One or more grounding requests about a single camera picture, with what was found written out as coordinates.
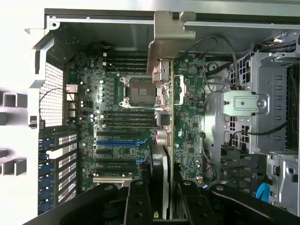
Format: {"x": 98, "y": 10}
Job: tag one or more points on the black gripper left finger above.
{"x": 138, "y": 201}

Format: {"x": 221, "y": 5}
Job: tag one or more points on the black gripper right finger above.
{"x": 199, "y": 204}

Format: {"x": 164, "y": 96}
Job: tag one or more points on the silver disk bay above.
{"x": 269, "y": 105}

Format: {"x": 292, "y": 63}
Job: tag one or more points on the white expansion slot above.
{"x": 112, "y": 180}

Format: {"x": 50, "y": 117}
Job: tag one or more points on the blue expansion slot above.
{"x": 117, "y": 143}

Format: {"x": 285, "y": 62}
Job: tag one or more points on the open black PC case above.
{"x": 105, "y": 32}

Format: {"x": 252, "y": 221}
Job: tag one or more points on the grey parts rack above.
{"x": 20, "y": 167}

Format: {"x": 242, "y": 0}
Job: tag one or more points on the CPU socket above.
{"x": 138, "y": 89}

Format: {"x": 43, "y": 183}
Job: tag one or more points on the black expansion slot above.
{"x": 117, "y": 134}
{"x": 117, "y": 164}

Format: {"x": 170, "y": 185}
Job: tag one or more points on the green motherboard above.
{"x": 192, "y": 117}

